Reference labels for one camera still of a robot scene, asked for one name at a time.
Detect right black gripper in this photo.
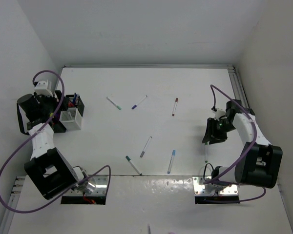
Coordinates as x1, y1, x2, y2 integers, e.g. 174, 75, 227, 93
202, 117, 235, 145

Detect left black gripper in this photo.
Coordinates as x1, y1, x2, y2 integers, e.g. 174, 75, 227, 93
34, 90, 69, 115

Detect green cap white marker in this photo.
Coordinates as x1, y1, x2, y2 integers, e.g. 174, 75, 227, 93
205, 142, 209, 163

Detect purple cap black highlighter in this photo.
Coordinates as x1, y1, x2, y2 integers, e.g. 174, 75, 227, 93
52, 114, 60, 122

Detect light blue cap marker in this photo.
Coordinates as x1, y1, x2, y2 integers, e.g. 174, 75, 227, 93
167, 150, 176, 174

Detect blue clear pen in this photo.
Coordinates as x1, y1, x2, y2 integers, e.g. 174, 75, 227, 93
72, 93, 77, 105

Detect dark red cap marker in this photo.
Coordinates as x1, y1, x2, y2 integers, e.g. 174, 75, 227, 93
172, 98, 178, 116

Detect grey tip white marker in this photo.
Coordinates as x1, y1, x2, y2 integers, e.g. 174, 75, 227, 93
140, 136, 152, 158

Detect mint cap white marker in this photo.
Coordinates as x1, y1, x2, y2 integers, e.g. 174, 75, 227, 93
106, 97, 122, 110

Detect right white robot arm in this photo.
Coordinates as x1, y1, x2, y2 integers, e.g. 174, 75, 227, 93
202, 99, 283, 189

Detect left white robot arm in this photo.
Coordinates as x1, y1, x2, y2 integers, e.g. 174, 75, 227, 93
16, 90, 86, 200

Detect black and white pen organizer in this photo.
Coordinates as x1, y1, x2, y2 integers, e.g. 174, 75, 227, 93
51, 93, 85, 133

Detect purple cap white marker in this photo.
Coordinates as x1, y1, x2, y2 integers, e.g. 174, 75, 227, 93
131, 95, 148, 110

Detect teal cap white marker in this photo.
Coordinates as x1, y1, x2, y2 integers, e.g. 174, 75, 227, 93
126, 156, 142, 176

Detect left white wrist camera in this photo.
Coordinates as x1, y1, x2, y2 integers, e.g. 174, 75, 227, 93
34, 80, 53, 97

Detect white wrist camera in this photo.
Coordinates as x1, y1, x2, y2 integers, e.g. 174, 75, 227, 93
34, 80, 53, 97
213, 108, 226, 120

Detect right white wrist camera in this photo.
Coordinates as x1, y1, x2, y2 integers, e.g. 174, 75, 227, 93
213, 108, 226, 120

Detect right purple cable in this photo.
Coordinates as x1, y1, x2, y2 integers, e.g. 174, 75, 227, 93
202, 84, 267, 203

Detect purple cable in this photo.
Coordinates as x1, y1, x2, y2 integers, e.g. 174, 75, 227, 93
0, 70, 112, 215
202, 84, 267, 203

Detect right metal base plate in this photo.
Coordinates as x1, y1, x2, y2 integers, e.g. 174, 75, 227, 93
192, 176, 238, 196

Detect metal base plate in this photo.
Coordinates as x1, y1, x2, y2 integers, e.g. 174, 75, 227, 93
192, 176, 238, 196
64, 175, 109, 196

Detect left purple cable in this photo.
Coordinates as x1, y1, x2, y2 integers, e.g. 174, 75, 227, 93
0, 70, 112, 215

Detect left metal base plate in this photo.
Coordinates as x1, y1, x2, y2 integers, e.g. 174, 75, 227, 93
64, 175, 109, 196

